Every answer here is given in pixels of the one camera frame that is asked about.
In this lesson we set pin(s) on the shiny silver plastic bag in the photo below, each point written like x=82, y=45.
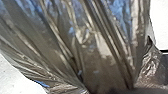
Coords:
x=83, y=43

